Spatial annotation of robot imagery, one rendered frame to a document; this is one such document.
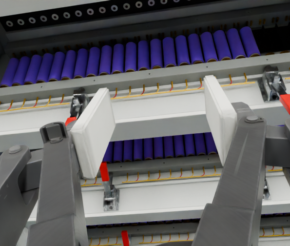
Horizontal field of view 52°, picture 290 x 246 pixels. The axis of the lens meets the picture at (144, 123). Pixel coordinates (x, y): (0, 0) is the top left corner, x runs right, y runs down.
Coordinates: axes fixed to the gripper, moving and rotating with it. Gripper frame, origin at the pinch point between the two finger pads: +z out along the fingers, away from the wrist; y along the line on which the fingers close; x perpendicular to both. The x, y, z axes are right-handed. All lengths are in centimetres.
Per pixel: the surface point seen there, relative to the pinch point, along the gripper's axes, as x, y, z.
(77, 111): -5.9, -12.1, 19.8
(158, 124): -9.6, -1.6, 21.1
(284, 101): -6.3, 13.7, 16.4
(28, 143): -10.9, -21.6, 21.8
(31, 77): -2.2, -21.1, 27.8
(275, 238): -45, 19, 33
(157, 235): -44, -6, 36
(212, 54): -2.2, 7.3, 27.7
